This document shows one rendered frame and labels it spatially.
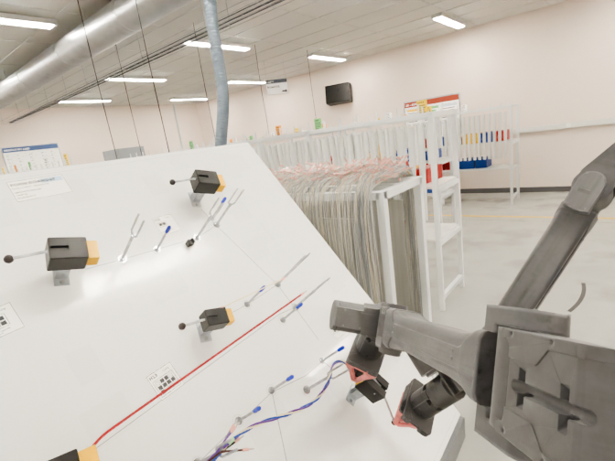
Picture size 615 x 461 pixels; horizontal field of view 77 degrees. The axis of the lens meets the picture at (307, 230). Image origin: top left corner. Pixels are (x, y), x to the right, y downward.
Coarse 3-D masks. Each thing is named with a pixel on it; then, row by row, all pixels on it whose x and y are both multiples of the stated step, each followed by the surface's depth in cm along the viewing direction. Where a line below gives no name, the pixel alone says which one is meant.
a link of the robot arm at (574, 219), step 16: (592, 176) 63; (576, 192) 64; (592, 192) 63; (560, 208) 67; (576, 208) 64; (592, 208) 63; (560, 224) 67; (576, 224) 66; (592, 224) 66; (544, 240) 68; (560, 240) 67; (576, 240) 66; (544, 256) 68; (560, 256) 66; (528, 272) 69; (544, 272) 67; (560, 272) 67; (512, 288) 70; (528, 288) 68; (544, 288) 67; (512, 304) 69; (528, 304) 68
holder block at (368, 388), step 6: (378, 378) 84; (360, 384) 83; (366, 384) 82; (372, 384) 82; (378, 384) 83; (384, 384) 84; (360, 390) 84; (366, 390) 83; (372, 390) 82; (378, 390) 82; (384, 390) 84; (366, 396) 84; (372, 396) 83; (378, 396) 82; (384, 396) 82; (372, 402) 84
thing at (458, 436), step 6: (462, 420) 104; (456, 426) 102; (462, 426) 103; (456, 432) 100; (462, 432) 103; (450, 438) 98; (456, 438) 99; (462, 438) 104; (450, 444) 97; (456, 444) 99; (450, 450) 95; (456, 450) 99; (444, 456) 93; (450, 456) 95; (456, 456) 99
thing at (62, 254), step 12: (48, 240) 62; (60, 240) 63; (72, 240) 65; (84, 240) 66; (36, 252) 61; (48, 252) 62; (60, 252) 62; (72, 252) 63; (84, 252) 64; (48, 264) 62; (60, 264) 63; (72, 264) 64; (84, 264) 66; (60, 276) 68
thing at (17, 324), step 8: (8, 304) 62; (0, 312) 61; (8, 312) 61; (0, 320) 60; (8, 320) 61; (16, 320) 61; (0, 328) 59; (8, 328) 60; (16, 328) 61; (0, 336) 59
